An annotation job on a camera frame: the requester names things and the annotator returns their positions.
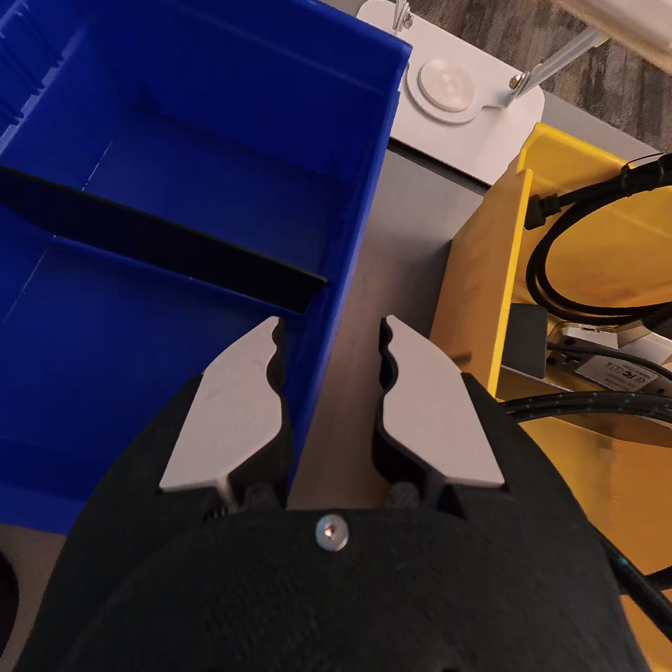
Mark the blue plastic storage bin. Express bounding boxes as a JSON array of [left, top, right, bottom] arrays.
[[0, 0, 414, 535]]

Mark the grey hdmi switch hub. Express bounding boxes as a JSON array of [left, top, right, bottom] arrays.
[[547, 321, 672, 396]]

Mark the yellow plastic storage bin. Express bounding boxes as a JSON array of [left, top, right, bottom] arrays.
[[429, 123, 672, 672]]

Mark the black cable with black plug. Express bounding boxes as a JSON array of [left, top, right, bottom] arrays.
[[525, 155, 672, 327]]

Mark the dark grey power adapter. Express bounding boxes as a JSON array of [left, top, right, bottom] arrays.
[[503, 303, 548, 380]]

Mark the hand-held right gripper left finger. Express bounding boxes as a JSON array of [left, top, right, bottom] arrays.
[[159, 316, 295, 494]]

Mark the black textured round object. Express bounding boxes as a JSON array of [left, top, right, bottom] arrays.
[[0, 548, 23, 637]]

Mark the black bin divider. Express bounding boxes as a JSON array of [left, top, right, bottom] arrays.
[[0, 165, 329, 315]]

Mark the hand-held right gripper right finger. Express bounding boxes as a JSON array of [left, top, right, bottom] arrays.
[[372, 315, 506, 489]]

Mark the thin black cable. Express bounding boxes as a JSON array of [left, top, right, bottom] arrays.
[[546, 341, 672, 381]]

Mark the instruction sheet sign stand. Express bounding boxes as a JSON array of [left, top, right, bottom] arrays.
[[357, 0, 672, 186]]

